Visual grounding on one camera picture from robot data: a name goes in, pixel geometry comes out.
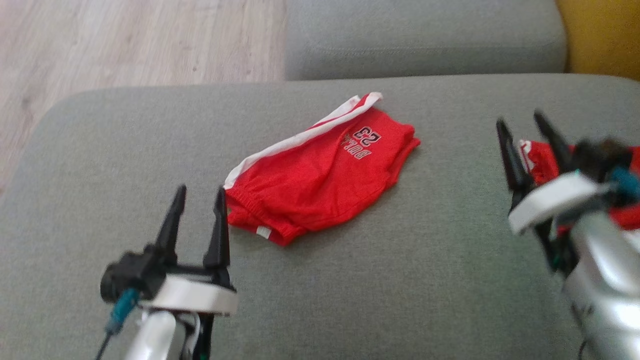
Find yellow sofa backrest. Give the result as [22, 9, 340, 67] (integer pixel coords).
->
[556, 0, 640, 82]

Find red jersey with white sleeves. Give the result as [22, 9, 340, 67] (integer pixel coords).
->
[519, 140, 640, 232]

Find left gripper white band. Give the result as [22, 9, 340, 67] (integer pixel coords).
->
[100, 185, 239, 317]

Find large grey sofa seat cushion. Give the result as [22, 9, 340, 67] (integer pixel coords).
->
[0, 74, 640, 360]

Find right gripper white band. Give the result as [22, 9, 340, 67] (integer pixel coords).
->
[496, 110, 640, 236]

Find right arm cable teal plug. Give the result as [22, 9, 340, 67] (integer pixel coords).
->
[609, 167, 640, 202]

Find left arm cable teal plug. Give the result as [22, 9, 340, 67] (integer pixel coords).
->
[95, 288, 142, 360]

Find arm cable teal plug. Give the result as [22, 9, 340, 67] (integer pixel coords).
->
[95, 288, 142, 360]
[609, 167, 640, 202]

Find red shorts with white stripe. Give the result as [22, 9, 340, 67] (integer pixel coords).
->
[223, 92, 421, 247]

